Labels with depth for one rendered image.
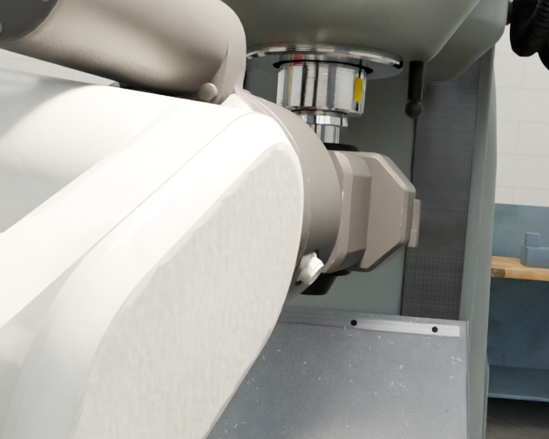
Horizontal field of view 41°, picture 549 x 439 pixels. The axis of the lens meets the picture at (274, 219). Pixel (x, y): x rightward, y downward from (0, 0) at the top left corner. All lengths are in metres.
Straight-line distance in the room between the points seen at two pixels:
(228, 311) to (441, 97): 0.64
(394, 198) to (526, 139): 4.43
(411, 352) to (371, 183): 0.45
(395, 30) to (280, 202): 0.19
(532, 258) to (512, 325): 0.79
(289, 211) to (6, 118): 0.07
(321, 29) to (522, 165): 4.42
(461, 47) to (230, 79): 0.32
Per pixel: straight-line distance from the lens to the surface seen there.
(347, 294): 0.78
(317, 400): 0.76
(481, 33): 0.53
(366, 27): 0.34
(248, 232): 0.16
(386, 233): 0.34
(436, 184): 0.78
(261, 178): 0.16
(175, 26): 0.20
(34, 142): 0.16
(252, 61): 0.40
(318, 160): 0.27
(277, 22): 0.34
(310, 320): 0.78
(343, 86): 0.39
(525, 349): 4.85
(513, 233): 4.73
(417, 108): 0.40
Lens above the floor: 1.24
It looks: 3 degrees down
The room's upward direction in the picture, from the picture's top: 4 degrees clockwise
